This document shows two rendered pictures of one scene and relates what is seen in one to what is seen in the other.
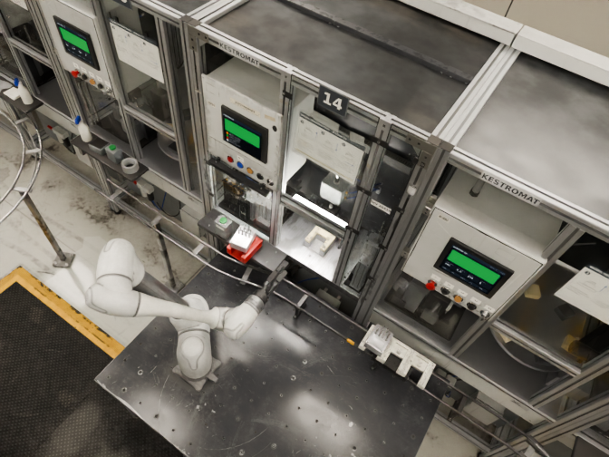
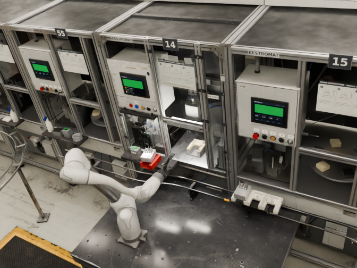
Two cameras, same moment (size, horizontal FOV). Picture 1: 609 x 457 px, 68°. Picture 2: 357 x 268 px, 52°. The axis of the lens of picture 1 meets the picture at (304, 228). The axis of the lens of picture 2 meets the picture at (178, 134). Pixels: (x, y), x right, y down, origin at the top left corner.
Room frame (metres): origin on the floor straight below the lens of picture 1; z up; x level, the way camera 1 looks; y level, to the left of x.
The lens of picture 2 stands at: (-1.08, -0.35, 3.01)
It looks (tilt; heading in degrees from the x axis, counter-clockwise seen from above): 36 degrees down; 9
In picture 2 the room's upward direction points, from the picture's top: 9 degrees counter-clockwise
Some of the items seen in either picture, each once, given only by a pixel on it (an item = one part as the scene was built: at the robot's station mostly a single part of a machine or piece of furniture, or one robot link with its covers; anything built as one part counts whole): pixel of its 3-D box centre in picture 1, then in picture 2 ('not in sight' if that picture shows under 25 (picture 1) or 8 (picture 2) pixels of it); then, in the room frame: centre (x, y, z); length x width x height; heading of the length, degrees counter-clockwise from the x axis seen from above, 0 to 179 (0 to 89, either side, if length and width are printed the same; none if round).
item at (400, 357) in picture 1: (395, 357); (256, 201); (0.92, -0.56, 0.84); 0.36 x 0.14 x 0.10; 64
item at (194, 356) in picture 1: (194, 353); (128, 222); (0.77, 0.43, 0.85); 0.18 x 0.16 x 0.22; 17
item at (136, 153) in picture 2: (224, 226); (136, 152); (1.46, 0.44, 0.97); 0.08 x 0.08 x 0.12; 64
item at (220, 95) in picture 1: (256, 123); (141, 81); (1.62, 0.30, 1.60); 0.42 x 0.29 x 0.46; 64
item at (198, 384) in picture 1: (199, 367); (134, 235); (0.75, 0.41, 0.71); 0.22 x 0.18 x 0.06; 64
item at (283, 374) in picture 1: (278, 381); (186, 236); (0.76, 0.00, 0.66); 1.50 x 1.06 x 0.04; 64
